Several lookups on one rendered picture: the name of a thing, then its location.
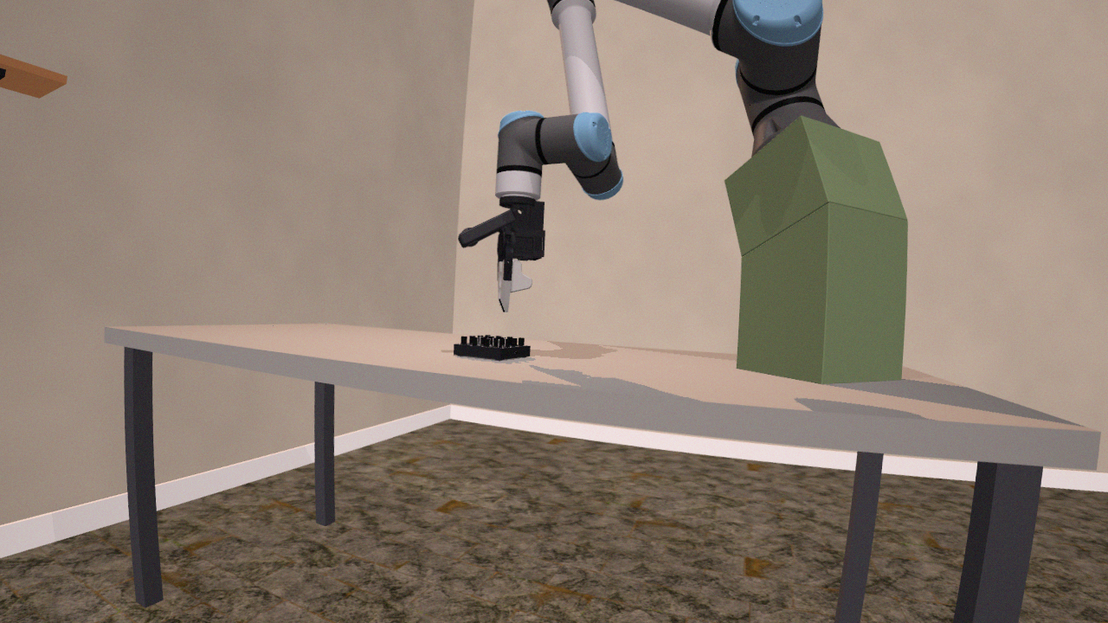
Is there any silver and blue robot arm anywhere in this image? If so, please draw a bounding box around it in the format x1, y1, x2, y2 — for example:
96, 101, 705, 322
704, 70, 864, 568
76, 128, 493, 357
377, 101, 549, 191
458, 0, 839, 247

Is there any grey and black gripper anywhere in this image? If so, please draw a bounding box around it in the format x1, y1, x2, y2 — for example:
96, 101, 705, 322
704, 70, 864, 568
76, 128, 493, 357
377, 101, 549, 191
497, 196, 545, 312

